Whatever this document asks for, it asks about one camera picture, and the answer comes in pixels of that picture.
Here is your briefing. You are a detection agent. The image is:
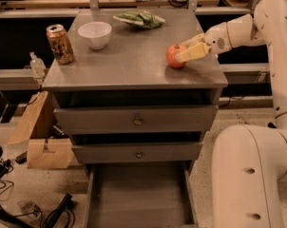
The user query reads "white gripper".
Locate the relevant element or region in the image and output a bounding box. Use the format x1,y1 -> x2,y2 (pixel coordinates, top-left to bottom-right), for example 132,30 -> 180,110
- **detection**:
175,14 -> 254,63

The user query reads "grey middle drawer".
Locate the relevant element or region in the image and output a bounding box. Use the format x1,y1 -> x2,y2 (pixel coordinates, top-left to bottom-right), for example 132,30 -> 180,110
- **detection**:
72,142 -> 202,164

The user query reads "grey drawer cabinet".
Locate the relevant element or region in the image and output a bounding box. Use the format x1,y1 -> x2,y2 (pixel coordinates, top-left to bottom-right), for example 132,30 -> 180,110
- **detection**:
42,8 -> 229,228

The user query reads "white bowl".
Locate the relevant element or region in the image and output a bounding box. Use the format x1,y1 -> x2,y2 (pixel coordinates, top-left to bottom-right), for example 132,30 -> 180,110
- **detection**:
78,22 -> 112,49

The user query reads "brown cardboard box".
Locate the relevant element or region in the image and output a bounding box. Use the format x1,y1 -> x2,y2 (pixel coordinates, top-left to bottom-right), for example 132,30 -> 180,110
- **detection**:
8,91 -> 74,169

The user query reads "gold drink can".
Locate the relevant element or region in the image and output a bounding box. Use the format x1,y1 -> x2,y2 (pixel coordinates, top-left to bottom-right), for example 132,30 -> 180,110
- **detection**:
47,24 -> 74,65

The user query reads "red apple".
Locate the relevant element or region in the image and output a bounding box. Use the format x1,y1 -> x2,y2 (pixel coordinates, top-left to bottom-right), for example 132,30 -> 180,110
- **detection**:
166,44 -> 186,68

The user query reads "green chip bag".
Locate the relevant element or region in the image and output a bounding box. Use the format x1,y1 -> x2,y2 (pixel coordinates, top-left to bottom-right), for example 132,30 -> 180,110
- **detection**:
113,11 -> 165,29

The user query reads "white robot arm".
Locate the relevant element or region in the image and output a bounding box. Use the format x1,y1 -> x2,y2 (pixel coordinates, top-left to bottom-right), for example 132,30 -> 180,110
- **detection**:
175,0 -> 287,228

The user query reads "grey open bottom drawer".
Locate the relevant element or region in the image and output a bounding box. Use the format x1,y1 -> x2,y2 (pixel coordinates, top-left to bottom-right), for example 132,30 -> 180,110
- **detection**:
84,161 -> 199,228

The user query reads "black power strip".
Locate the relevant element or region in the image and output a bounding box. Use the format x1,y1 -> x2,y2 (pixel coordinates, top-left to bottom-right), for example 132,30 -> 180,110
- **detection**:
42,194 -> 75,228

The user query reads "grey top drawer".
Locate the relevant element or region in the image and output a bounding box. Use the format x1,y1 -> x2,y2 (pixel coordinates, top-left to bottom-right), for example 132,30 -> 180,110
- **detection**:
54,105 -> 218,135

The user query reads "clear plastic bottle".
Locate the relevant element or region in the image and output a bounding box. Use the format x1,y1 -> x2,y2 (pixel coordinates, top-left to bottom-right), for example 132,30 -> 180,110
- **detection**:
29,52 -> 47,77

